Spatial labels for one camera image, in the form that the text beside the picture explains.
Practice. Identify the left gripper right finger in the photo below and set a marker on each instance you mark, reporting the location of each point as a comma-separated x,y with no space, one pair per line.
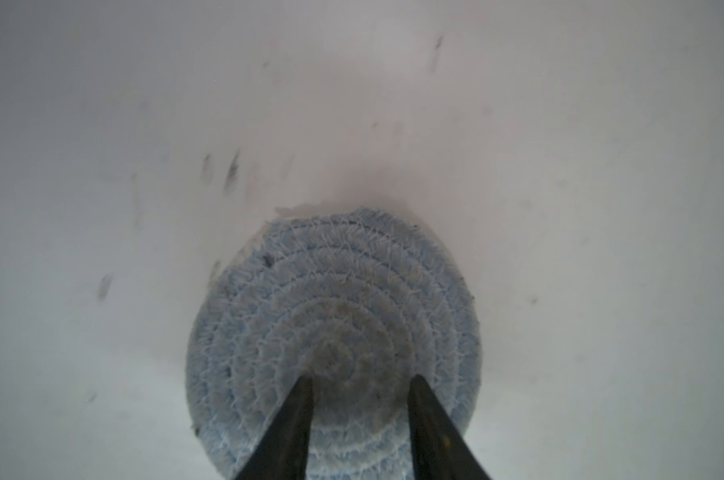
437,447

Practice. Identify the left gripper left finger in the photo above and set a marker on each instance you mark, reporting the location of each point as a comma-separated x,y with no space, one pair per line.
282,453

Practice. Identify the blue woven round coaster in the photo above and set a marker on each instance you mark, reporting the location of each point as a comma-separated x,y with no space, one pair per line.
360,301

